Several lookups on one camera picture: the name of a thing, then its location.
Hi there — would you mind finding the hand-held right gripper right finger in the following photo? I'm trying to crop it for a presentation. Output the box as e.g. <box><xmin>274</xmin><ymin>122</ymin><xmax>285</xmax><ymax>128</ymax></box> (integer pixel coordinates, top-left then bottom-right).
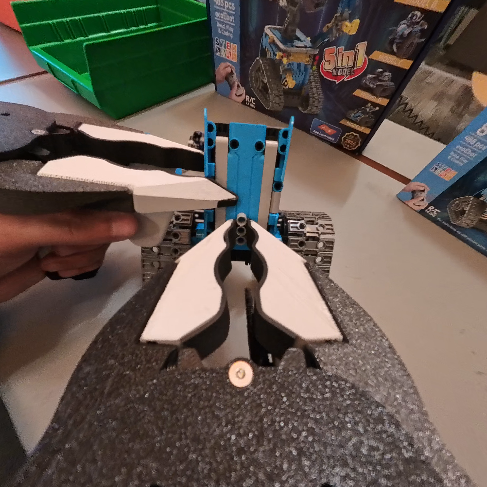
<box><xmin>247</xmin><ymin>220</ymin><xmax>344</xmax><ymax>361</ymax></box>

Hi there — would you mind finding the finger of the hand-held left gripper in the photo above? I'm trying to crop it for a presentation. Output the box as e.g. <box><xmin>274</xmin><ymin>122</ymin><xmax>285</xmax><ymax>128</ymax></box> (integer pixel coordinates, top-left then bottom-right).
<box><xmin>37</xmin><ymin>156</ymin><xmax>238</xmax><ymax>248</ymax></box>
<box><xmin>76</xmin><ymin>124</ymin><xmax>206</xmax><ymax>175</ymax></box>

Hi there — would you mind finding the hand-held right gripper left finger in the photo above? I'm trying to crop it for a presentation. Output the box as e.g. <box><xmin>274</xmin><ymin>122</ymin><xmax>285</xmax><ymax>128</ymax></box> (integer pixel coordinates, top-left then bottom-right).
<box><xmin>140</xmin><ymin>220</ymin><xmax>234</xmax><ymax>359</ymax></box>

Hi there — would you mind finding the blue grey tracked toy robot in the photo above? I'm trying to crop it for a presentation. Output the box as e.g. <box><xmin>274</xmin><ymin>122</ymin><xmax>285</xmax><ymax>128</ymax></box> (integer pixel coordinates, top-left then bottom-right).
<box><xmin>141</xmin><ymin>108</ymin><xmax>335</xmax><ymax>284</ymax></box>

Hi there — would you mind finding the light grey desk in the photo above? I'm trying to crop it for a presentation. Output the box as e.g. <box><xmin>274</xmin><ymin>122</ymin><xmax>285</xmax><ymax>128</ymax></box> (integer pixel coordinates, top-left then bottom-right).
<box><xmin>0</xmin><ymin>23</ymin><xmax>487</xmax><ymax>487</ymax></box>

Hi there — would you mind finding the person's left hand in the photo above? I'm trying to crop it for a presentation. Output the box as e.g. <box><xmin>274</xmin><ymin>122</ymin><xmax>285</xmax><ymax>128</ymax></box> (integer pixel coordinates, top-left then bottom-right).
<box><xmin>0</xmin><ymin>211</ymin><xmax>138</xmax><ymax>301</ymax></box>

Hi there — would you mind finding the green plastic bin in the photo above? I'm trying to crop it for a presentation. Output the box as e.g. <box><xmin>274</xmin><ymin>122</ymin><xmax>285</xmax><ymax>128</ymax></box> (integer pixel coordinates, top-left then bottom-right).
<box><xmin>11</xmin><ymin>0</ymin><xmax>215</xmax><ymax>120</ymax></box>

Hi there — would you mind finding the large robot kit box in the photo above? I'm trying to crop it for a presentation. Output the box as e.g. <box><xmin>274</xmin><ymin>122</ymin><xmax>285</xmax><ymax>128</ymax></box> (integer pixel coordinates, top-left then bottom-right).
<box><xmin>205</xmin><ymin>0</ymin><xmax>455</xmax><ymax>154</ymax></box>

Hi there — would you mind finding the small robot kit box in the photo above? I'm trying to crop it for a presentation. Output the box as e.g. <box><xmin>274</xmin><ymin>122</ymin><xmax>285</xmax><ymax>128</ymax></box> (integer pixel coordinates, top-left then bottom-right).
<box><xmin>396</xmin><ymin>108</ymin><xmax>487</xmax><ymax>257</ymax></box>

